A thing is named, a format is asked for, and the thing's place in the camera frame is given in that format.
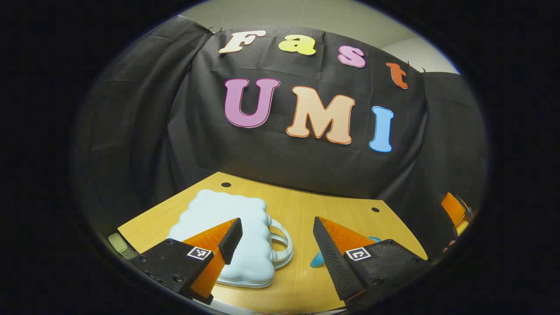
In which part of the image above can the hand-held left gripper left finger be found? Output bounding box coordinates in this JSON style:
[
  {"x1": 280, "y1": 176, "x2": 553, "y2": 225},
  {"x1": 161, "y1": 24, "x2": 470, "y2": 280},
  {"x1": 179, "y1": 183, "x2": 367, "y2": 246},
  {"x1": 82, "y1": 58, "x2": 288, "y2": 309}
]
[{"x1": 130, "y1": 217, "x2": 243, "y2": 305}]

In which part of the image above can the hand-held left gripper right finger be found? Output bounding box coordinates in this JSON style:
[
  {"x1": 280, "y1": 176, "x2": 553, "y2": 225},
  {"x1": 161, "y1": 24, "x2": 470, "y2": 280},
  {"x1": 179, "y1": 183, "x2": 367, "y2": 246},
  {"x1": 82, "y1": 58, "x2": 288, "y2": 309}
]
[{"x1": 312, "y1": 216, "x2": 434, "y2": 307}]

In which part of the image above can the blue skin care bottle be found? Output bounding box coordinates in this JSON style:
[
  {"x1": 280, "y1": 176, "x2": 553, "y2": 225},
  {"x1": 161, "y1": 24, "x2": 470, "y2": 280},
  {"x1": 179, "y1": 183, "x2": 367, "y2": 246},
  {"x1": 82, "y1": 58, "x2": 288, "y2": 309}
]
[{"x1": 310, "y1": 236, "x2": 381, "y2": 268}]

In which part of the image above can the light blue suitcase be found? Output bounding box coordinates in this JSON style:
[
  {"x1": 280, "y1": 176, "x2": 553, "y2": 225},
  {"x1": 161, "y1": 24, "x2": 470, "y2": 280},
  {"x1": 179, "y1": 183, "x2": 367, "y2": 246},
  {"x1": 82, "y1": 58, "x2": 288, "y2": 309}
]
[{"x1": 168, "y1": 189, "x2": 294, "y2": 289}]

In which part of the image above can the pale green bin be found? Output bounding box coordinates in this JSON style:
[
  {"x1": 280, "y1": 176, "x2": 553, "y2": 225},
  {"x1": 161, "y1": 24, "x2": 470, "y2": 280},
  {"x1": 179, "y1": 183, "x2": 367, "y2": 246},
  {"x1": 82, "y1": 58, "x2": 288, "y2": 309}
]
[{"x1": 108, "y1": 233, "x2": 140, "y2": 259}]

